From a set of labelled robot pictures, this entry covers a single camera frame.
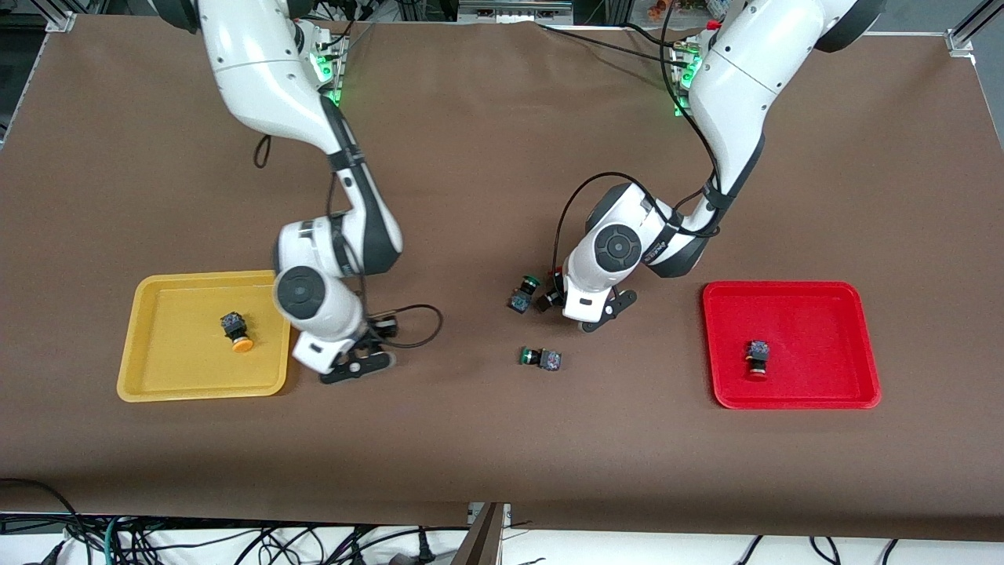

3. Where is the yellow push button red mark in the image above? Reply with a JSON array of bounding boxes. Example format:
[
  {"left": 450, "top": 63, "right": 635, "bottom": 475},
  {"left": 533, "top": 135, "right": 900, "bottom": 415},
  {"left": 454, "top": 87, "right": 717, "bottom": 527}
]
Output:
[{"left": 219, "top": 311, "right": 254, "bottom": 353}]

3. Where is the brown table cover sheet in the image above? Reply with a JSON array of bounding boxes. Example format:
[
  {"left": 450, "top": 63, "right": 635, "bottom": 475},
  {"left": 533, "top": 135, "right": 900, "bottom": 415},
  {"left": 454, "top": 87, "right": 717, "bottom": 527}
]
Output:
[{"left": 0, "top": 14, "right": 1004, "bottom": 542}]

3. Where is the yellow plastic tray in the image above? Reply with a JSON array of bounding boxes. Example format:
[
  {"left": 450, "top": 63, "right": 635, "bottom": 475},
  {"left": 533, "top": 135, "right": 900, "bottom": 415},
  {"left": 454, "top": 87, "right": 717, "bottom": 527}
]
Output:
[{"left": 116, "top": 270, "right": 293, "bottom": 403}]

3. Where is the dark table support beam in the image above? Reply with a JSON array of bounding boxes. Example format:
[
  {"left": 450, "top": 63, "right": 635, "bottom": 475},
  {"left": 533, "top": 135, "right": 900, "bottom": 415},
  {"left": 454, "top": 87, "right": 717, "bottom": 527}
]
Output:
[{"left": 451, "top": 502, "right": 507, "bottom": 565}]

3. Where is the red plastic tray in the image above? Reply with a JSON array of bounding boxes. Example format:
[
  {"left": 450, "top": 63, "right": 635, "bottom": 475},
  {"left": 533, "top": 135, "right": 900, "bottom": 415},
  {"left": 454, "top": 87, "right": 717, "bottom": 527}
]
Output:
[{"left": 701, "top": 280, "right": 883, "bottom": 411}]

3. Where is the grey equipment box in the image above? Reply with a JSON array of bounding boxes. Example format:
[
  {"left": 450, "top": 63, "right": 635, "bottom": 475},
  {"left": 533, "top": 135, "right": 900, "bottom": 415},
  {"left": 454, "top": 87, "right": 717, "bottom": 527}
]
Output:
[{"left": 459, "top": 0, "right": 575, "bottom": 24}]

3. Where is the black cable on table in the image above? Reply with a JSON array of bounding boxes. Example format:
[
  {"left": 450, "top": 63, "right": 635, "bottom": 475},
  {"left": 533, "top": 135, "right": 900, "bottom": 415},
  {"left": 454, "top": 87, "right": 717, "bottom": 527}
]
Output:
[{"left": 537, "top": 22, "right": 683, "bottom": 64}]

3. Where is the green floor cable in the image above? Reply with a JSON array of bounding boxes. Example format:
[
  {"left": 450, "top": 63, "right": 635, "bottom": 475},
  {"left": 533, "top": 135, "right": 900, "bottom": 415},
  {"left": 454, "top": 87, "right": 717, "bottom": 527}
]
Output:
[{"left": 98, "top": 514, "right": 126, "bottom": 565}]

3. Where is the black floor cable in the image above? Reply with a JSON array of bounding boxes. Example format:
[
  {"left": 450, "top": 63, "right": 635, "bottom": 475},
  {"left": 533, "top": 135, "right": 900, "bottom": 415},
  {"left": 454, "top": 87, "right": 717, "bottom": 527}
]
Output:
[{"left": 0, "top": 477, "right": 95, "bottom": 565}]

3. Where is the aluminium frame profile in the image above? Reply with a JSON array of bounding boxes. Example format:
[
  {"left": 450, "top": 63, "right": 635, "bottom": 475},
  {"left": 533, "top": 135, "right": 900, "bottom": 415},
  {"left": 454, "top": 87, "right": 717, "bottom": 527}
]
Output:
[
  {"left": 945, "top": 0, "right": 1004, "bottom": 57},
  {"left": 43, "top": 0, "right": 79, "bottom": 34}
]

